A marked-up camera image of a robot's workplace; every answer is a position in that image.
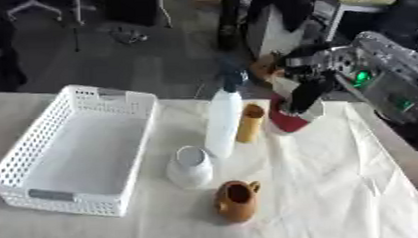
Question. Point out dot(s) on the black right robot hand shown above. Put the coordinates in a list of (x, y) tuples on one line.
[(310, 84)]

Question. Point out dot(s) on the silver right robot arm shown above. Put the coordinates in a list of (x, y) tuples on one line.
[(385, 81)]

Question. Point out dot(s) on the yellow cylindrical tube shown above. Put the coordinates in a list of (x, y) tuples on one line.
[(250, 124)]

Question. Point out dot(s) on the white desk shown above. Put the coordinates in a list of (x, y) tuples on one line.
[(359, 2)]

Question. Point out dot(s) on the white spray bottle black nozzle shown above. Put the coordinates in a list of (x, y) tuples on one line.
[(223, 123)]

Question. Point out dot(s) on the brown ceramic jug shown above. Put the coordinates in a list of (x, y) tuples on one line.
[(235, 203)]

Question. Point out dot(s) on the white squat jar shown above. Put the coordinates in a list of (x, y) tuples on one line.
[(189, 170)]

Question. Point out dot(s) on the white perforated plastic basket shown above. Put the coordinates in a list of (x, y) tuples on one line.
[(86, 151)]

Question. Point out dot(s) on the white chair base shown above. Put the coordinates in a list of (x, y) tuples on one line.
[(34, 6)]

